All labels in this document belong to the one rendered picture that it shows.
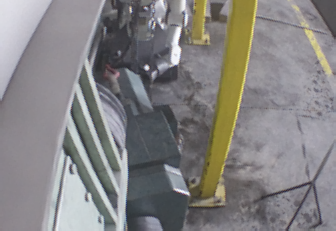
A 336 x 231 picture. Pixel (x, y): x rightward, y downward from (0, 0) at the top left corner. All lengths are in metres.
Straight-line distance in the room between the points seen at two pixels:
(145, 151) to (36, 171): 1.29
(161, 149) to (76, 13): 1.21
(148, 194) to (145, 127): 0.30
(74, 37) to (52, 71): 0.04
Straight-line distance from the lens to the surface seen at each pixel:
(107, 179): 0.74
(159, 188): 1.41
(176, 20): 2.28
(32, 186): 0.19
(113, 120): 0.90
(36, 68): 0.25
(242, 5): 1.51
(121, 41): 3.27
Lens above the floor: 2.00
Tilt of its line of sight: 43 degrees down
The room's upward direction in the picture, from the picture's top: 3 degrees clockwise
